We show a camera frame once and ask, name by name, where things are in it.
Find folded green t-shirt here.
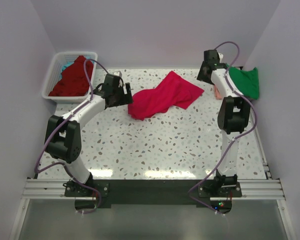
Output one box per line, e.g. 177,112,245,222
228,67,260,100

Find white plastic laundry basket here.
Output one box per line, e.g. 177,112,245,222
42,51,98,104

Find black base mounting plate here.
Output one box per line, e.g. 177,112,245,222
63,179,243,213

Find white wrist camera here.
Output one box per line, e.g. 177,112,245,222
218,52,224,62
113,70,122,77

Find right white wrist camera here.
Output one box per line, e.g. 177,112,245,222
218,52,224,62

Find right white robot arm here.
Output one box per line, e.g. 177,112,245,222
197,49,251,198

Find pink red t-shirt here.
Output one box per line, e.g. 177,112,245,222
127,71,204,121

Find light blue t-shirt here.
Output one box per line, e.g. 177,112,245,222
61,55,95,75

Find aluminium rail frame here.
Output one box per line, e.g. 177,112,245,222
9,128,297,240

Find dark red t-shirt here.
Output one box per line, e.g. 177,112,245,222
48,55,95,97

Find folded peach t-shirt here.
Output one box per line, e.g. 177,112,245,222
213,85,223,100

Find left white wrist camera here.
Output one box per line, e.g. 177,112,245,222
113,70,122,77

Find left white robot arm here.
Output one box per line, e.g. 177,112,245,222
44,73,133,197

